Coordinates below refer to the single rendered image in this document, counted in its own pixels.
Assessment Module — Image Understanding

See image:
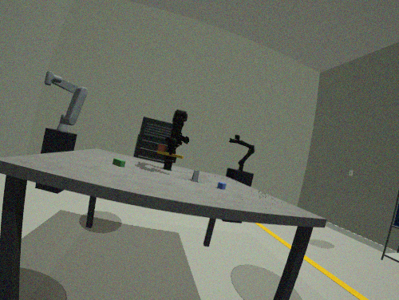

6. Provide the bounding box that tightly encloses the blue cube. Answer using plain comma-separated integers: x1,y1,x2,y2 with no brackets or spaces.
217,183,227,189

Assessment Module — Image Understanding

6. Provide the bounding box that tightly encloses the yellow bar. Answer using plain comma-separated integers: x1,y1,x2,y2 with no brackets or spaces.
157,144,184,159

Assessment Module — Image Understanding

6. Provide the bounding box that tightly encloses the small green block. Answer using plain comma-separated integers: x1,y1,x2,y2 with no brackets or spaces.
113,158,125,167

